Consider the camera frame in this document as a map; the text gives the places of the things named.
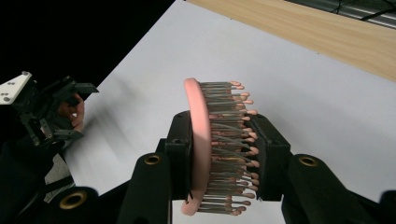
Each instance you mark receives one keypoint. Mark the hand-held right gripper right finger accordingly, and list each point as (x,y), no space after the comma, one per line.
(272,155)

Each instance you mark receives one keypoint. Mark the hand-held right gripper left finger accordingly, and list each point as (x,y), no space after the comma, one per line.
(177,149)

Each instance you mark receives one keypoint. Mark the pink hairbrush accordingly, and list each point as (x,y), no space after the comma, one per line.
(200,140)

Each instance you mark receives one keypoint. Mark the white table cover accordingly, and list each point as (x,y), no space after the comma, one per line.
(280,77)

